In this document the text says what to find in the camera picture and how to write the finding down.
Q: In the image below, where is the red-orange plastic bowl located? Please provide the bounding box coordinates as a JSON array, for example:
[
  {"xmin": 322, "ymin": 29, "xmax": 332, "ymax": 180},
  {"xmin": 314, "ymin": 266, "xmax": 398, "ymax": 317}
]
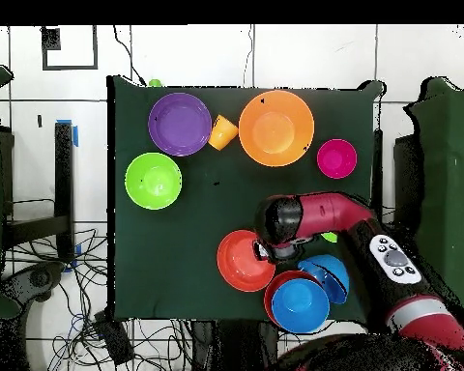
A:
[
  {"xmin": 217, "ymin": 229, "xmax": 276, "ymax": 293},
  {"xmin": 263, "ymin": 270, "xmax": 324, "ymax": 329}
]

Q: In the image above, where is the blue plastic bowl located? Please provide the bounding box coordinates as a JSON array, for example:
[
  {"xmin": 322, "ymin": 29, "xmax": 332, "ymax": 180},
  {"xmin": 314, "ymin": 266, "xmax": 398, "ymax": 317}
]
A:
[
  {"xmin": 271, "ymin": 278, "xmax": 331, "ymax": 334},
  {"xmin": 297, "ymin": 253, "xmax": 350, "ymax": 305}
]

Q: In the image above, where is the large orange plastic bowl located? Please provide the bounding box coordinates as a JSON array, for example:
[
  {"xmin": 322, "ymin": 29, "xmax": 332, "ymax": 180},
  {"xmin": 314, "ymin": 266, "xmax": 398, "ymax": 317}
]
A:
[{"xmin": 238, "ymin": 89, "xmax": 315, "ymax": 168}]

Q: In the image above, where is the dark green tablecloth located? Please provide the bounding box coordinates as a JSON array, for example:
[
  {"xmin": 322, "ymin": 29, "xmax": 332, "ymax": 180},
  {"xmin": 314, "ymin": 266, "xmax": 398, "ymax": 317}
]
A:
[{"xmin": 106, "ymin": 74, "xmax": 386, "ymax": 324}]

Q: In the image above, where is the pink plastic bowl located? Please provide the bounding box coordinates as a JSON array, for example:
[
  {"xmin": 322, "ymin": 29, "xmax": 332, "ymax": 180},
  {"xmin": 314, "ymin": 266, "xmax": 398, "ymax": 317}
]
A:
[{"xmin": 316, "ymin": 138, "xmax": 359, "ymax": 180}]

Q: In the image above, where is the orange plastic cup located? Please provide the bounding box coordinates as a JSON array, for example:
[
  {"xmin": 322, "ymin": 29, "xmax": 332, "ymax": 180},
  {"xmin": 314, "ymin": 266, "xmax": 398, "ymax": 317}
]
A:
[{"xmin": 207, "ymin": 114, "xmax": 240, "ymax": 151}]

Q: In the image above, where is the large green plastic bowl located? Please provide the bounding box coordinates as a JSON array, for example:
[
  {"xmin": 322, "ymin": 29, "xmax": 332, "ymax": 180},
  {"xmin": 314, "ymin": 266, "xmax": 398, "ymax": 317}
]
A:
[{"xmin": 124, "ymin": 152, "xmax": 184, "ymax": 211}]

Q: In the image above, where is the purple plastic bowl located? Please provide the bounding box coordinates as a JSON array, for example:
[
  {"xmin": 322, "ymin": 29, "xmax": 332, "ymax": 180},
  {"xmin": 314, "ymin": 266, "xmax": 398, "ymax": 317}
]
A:
[{"xmin": 147, "ymin": 92, "xmax": 213, "ymax": 157}]

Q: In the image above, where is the black power brick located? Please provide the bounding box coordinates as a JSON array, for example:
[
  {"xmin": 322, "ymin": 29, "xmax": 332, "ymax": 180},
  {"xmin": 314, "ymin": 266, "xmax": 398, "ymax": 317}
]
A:
[{"xmin": 92, "ymin": 310, "xmax": 135, "ymax": 366}]

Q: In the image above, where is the black wheeled base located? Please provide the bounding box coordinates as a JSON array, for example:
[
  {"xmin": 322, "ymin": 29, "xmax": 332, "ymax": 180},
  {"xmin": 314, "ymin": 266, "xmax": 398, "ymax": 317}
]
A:
[{"xmin": 1, "ymin": 261, "xmax": 67, "ymax": 304}]

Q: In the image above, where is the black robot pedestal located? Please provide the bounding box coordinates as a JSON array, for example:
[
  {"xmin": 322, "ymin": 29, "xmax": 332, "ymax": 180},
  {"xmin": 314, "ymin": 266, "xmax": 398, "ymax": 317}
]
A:
[{"xmin": 190, "ymin": 320, "xmax": 283, "ymax": 371}]

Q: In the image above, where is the tangle of black floor cables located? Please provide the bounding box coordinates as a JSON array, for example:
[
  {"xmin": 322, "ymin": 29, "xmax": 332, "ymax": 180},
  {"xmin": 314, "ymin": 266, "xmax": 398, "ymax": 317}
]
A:
[{"xmin": 3, "ymin": 227, "xmax": 194, "ymax": 371}]

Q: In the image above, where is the black frame stand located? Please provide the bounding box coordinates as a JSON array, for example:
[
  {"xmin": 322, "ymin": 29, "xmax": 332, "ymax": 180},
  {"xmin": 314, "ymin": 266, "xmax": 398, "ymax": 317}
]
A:
[{"xmin": 1, "ymin": 121, "xmax": 76, "ymax": 264}]

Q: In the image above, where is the thin black floor cable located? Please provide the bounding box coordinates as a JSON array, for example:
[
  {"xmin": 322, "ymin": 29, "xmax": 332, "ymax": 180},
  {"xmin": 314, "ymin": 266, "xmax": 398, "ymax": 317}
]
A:
[{"xmin": 112, "ymin": 25, "xmax": 147, "ymax": 87}]

